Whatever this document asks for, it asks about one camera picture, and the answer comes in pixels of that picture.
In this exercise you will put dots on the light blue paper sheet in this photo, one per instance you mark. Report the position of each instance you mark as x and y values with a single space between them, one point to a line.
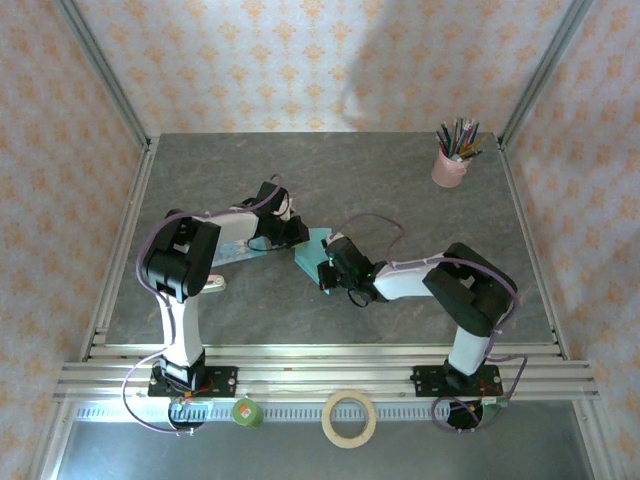
310 255

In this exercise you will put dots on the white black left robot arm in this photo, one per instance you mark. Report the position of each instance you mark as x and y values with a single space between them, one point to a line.
184 335

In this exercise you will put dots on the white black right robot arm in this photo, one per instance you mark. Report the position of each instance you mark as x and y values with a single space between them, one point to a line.
470 345

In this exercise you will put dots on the blue patterned paper card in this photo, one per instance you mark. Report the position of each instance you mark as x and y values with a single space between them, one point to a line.
235 254

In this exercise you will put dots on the small white pink stapler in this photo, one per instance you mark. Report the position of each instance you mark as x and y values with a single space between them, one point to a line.
217 285

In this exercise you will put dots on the pink pencil cup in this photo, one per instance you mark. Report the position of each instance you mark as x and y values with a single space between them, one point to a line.
447 172

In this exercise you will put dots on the colored pencil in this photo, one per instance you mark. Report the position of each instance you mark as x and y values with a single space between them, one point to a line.
456 135
472 136
448 137
442 141
465 135

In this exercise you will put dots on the beige masking tape roll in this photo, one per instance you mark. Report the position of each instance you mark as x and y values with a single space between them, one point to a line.
325 419

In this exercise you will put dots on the green tape roll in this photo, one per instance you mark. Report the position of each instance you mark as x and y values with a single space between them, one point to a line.
247 417

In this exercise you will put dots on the green circuit board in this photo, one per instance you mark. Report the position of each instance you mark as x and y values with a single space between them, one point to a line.
496 409

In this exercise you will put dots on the aluminium mounting rail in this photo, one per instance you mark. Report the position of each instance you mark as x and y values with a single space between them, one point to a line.
325 372

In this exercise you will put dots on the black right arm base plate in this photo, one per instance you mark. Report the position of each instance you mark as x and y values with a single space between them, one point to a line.
425 382

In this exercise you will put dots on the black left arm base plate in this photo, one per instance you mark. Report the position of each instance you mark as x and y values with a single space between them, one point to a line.
225 380

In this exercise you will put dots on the aluminium table side rail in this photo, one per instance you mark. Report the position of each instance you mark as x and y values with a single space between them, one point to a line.
120 250
532 250

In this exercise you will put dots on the aluminium corner post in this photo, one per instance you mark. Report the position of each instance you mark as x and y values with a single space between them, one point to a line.
542 75
109 75

